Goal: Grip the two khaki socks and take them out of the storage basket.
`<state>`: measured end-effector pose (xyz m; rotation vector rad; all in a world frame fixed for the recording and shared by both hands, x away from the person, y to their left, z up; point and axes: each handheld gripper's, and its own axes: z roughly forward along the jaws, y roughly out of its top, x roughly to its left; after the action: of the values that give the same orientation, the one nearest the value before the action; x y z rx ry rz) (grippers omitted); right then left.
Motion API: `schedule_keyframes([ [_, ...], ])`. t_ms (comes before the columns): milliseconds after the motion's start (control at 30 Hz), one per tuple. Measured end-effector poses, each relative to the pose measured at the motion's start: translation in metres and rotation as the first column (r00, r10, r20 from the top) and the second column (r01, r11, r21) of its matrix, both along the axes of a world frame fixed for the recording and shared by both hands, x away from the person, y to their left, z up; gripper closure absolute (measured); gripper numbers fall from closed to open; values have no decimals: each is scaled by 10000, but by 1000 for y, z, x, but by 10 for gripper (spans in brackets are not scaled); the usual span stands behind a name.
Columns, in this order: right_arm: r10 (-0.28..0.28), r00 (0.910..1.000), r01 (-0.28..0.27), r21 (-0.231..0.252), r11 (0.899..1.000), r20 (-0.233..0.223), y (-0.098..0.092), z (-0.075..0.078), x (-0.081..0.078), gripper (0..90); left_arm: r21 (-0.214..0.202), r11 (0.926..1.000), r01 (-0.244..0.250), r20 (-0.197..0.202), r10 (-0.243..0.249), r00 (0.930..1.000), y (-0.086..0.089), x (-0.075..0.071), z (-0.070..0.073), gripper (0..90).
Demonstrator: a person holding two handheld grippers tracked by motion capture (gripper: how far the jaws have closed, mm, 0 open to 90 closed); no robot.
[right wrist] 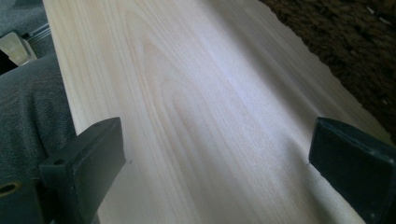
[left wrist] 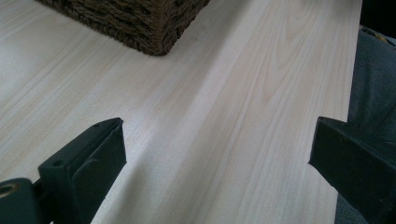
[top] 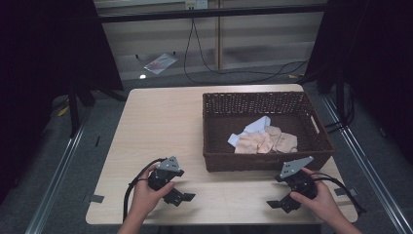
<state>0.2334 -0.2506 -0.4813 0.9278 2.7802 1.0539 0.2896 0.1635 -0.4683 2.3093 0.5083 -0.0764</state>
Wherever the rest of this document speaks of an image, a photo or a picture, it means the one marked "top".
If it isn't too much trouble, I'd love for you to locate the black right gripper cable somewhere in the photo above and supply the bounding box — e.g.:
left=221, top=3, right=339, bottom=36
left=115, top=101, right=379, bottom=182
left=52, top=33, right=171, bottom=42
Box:
left=310, top=172, right=368, bottom=216

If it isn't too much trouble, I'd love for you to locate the white cloth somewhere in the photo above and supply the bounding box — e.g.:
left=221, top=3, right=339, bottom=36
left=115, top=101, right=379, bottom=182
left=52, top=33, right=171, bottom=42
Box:
left=226, top=115, right=273, bottom=148

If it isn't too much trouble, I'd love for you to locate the person's right hand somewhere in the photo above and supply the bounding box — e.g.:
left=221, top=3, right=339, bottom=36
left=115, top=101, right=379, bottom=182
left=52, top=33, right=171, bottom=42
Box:
left=289, top=168, right=342, bottom=226

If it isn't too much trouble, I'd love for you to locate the brown wicker basket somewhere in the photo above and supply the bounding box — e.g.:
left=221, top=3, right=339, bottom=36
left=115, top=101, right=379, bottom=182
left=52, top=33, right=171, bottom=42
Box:
left=202, top=91, right=336, bottom=173

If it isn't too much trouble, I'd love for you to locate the peach cloth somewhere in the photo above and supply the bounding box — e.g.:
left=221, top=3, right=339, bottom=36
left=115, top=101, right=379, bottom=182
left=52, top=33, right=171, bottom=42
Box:
left=234, top=125, right=299, bottom=155

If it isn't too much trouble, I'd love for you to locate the white wall socket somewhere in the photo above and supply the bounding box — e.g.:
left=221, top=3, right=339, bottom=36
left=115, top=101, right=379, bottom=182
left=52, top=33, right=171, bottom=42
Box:
left=184, top=0, right=209, bottom=11

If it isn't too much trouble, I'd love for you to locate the person's left hand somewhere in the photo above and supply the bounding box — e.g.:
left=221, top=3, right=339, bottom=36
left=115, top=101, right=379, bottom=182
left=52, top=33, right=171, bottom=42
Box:
left=129, top=163, right=176, bottom=218

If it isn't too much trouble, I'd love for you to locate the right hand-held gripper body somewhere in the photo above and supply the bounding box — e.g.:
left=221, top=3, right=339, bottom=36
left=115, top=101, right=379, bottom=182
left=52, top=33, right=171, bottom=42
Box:
left=275, top=155, right=319, bottom=200

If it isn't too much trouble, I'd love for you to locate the dark curtain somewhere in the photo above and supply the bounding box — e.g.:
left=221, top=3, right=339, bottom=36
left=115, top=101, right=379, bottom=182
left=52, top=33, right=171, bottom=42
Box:
left=0, top=0, right=125, bottom=204
left=304, top=0, right=413, bottom=165

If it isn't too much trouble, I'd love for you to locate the metal floor rail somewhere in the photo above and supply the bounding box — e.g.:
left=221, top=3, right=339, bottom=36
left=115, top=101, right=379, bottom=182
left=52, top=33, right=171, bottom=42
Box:
left=320, top=93, right=413, bottom=234
left=24, top=106, right=95, bottom=234

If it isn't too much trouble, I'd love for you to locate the grey tape strip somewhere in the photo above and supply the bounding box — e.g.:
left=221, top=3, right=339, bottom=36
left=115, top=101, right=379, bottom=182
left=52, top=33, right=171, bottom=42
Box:
left=333, top=187, right=358, bottom=197
left=88, top=193, right=106, bottom=205

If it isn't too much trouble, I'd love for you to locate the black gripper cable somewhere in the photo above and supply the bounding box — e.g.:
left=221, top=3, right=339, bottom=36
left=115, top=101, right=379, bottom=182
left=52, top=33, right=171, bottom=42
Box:
left=310, top=172, right=368, bottom=216
left=122, top=157, right=168, bottom=223

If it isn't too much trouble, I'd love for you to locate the wooden post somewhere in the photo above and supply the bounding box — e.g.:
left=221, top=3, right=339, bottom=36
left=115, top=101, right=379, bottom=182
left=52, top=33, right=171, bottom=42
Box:
left=214, top=0, right=225, bottom=71

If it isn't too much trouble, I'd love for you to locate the black cable bundle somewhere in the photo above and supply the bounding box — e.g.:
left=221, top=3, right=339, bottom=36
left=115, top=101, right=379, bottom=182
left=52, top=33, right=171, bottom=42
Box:
left=323, top=87, right=357, bottom=135

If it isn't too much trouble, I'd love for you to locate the clear packet with paper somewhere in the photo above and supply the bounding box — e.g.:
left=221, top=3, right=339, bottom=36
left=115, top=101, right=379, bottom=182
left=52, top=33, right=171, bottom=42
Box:
left=143, top=52, right=179, bottom=76

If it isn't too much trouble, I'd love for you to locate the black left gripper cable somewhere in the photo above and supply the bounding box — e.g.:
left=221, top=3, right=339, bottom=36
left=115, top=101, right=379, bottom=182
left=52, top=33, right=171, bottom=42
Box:
left=122, top=157, right=168, bottom=223

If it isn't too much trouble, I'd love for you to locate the black metal stand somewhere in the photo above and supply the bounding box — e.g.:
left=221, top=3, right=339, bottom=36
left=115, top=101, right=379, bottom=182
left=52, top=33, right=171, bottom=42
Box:
left=66, top=72, right=129, bottom=138
left=298, top=62, right=346, bottom=131

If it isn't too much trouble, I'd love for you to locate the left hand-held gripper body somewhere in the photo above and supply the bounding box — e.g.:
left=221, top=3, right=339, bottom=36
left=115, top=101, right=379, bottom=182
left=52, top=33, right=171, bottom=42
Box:
left=147, top=155, right=185, bottom=192

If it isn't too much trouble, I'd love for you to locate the black floor cable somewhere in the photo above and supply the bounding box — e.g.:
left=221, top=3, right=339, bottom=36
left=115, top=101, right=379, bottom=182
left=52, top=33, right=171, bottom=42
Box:
left=182, top=18, right=311, bottom=85

